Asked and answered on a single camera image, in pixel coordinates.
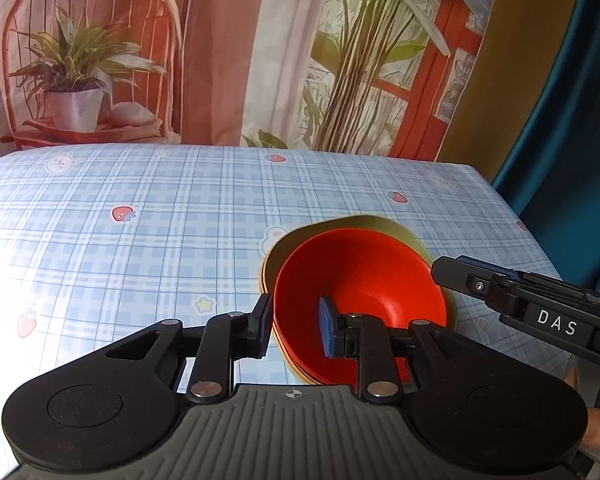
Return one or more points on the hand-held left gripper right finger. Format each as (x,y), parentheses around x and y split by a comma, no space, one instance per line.
(326,330)

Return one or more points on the mustard yellow cloth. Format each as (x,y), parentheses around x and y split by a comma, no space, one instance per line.
(510,60)

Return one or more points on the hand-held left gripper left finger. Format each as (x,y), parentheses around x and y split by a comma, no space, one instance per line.
(264,327)

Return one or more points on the teal blue curtain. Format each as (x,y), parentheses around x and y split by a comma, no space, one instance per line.
(570,135)

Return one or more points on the blue plaid strawberry tablecloth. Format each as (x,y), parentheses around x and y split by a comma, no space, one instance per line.
(130,260)

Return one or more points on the green plate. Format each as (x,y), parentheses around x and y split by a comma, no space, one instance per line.
(430,252)

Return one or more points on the orange square plate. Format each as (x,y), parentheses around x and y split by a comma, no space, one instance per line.
(265,275)

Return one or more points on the printed plant backdrop cloth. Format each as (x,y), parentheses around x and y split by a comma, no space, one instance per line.
(230,35)

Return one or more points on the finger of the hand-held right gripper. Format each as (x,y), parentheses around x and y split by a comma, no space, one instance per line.
(510,274)
(472,282)

